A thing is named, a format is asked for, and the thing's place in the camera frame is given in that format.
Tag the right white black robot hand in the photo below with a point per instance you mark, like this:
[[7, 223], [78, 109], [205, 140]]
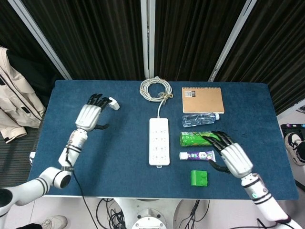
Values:
[[236, 159]]

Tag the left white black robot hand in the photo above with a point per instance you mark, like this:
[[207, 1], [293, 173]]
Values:
[[88, 117]]

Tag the small white plug adapter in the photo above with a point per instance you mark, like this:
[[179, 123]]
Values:
[[115, 105]]

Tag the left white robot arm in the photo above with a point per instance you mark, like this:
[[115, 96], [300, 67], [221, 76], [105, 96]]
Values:
[[31, 188]]

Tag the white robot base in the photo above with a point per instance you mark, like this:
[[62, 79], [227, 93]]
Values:
[[147, 205]]

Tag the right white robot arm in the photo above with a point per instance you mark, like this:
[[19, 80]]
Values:
[[259, 193]]

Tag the purple toothpaste tube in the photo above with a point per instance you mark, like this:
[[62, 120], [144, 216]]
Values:
[[197, 155]]

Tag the green toy building block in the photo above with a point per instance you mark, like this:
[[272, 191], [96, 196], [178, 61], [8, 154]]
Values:
[[196, 178]]

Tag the blue table cloth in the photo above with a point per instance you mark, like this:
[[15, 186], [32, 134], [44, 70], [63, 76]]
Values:
[[119, 155]]

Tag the clear plastic water bottle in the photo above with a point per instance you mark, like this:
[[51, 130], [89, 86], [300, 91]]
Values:
[[197, 120]]

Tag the white black sneaker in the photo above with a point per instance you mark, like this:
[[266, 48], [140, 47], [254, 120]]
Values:
[[295, 146]]

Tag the black device purple buttons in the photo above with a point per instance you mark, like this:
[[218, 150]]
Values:
[[291, 127]]

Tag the brown spiral notebook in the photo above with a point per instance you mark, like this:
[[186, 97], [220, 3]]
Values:
[[202, 100]]

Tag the white power strip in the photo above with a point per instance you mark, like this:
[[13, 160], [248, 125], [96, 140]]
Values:
[[159, 143]]

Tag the beige jacket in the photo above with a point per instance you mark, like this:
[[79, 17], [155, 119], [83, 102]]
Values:
[[14, 95]]

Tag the dark pleated curtain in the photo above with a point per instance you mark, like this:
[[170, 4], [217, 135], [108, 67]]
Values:
[[100, 35]]

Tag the plain white sneaker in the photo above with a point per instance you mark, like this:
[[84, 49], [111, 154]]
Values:
[[53, 221]]

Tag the white slanted frame post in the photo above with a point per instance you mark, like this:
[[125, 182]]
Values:
[[40, 35], [228, 40]]

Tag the white upright frame post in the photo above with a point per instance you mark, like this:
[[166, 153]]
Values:
[[147, 35]]

